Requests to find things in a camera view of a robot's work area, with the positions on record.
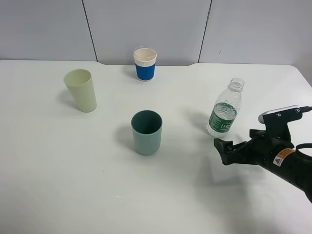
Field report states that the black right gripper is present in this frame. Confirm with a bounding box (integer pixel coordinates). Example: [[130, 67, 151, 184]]
[[214, 129, 294, 171]]

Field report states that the teal plastic cup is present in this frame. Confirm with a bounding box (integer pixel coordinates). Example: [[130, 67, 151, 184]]
[[131, 110, 163, 156]]

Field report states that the blue sleeved paper cup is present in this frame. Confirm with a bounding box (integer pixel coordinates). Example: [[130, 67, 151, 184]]
[[133, 47, 157, 81]]

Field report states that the light green plastic cup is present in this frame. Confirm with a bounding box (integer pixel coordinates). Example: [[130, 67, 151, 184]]
[[63, 69, 97, 113]]

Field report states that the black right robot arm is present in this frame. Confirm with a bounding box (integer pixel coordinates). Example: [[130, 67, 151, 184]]
[[214, 129, 312, 201]]

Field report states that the clear water bottle green label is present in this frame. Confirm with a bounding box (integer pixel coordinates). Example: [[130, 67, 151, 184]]
[[206, 78, 245, 138]]

